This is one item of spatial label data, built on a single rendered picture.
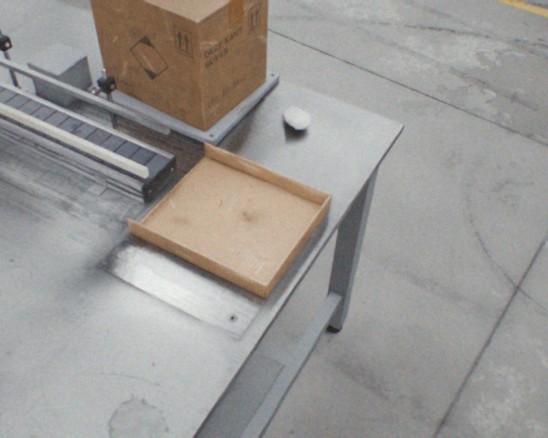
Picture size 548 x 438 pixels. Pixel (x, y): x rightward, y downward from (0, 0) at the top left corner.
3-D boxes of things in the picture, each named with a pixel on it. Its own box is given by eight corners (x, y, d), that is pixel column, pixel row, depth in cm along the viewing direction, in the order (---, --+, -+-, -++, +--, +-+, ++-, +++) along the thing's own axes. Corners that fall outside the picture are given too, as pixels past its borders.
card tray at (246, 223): (130, 233, 118) (127, 219, 115) (205, 156, 134) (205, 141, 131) (266, 299, 109) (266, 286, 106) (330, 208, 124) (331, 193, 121)
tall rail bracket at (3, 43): (-6, 99, 145) (-28, 36, 133) (17, 83, 150) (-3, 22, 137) (5, 103, 144) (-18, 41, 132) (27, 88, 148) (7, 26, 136)
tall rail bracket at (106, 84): (93, 142, 136) (79, 79, 124) (114, 124, 140) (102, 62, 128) (105, 147, 135) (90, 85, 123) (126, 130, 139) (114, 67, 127)
